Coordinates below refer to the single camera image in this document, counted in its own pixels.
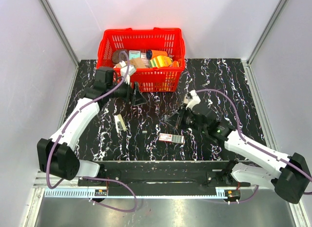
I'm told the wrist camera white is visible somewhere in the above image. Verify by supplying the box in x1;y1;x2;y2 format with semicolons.
119;61;136;77
186;90;201;110

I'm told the brown round cookie pack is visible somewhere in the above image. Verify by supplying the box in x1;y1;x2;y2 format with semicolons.
112;49;129;64

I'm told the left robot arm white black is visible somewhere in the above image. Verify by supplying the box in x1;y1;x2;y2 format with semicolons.
37;64;146;186

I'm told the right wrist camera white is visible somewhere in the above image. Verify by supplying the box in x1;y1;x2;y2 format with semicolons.
186;90;201;110

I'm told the grey staple strip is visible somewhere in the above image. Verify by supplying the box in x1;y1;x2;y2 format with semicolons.
171;135;184;144

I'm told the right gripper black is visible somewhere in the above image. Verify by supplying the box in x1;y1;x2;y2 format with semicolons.
165;105;206;134

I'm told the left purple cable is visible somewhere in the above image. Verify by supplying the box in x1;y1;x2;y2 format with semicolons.
45;50;138;213

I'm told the red white staple box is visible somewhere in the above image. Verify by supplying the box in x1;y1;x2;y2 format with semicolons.
159;133;173;142

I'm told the purple cable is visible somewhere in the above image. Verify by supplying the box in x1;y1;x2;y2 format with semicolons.
196;88;312;205
45;50;138;213

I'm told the teal white small box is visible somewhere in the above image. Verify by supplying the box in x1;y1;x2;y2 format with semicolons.
129;50;141;60

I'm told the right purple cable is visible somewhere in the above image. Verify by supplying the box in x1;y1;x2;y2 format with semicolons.
196;88;312;205

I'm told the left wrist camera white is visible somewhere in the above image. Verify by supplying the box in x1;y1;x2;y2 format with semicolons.
119;61;136;77

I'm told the brown cardboard box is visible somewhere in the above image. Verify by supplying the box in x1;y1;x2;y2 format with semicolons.
114;58;146;69

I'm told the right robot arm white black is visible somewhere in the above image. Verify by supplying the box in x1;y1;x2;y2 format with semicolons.
166;105;312;204

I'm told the aluminium frame rail front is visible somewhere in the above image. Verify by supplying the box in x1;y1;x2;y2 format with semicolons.
33;168;299;200

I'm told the red plastic shopping basket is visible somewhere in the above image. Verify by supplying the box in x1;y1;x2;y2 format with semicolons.
97;28;185;92

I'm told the yellow green snack pack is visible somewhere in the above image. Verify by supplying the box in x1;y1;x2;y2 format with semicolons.
149;56;173;68

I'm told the beige staple remover tool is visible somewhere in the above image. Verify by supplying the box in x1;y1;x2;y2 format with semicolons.
183;93;192;104

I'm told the orange bottle blue cap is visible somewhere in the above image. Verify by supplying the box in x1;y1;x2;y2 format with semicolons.
146;50;168;60

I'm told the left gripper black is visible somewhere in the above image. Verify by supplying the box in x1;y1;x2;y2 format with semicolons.
107;77;147;106

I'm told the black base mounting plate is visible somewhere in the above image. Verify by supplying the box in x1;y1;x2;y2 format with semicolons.
77;160;252;188

